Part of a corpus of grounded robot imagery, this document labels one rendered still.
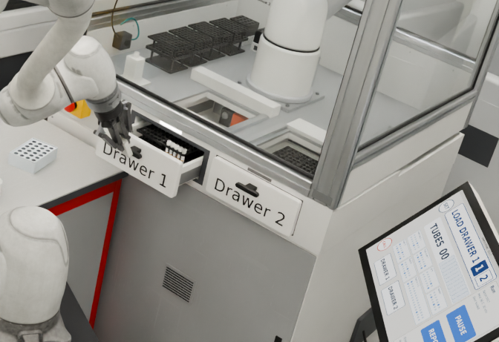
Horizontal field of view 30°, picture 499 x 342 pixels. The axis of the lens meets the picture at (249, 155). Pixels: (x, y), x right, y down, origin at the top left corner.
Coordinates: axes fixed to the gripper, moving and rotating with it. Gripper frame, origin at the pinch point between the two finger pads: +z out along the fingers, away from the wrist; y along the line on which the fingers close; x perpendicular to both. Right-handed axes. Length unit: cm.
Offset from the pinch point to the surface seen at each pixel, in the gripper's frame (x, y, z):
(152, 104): 7.5, 18.7, 7.4
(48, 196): 11.6, -21.0, 5.9
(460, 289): -100, -1, -23
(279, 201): -40.4, 13.3, 12.4
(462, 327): -105, -10, -27
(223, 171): -21.3, 13.1, 12.6
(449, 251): -93, 8, -18
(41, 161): 23.3, -12.8, 8.3
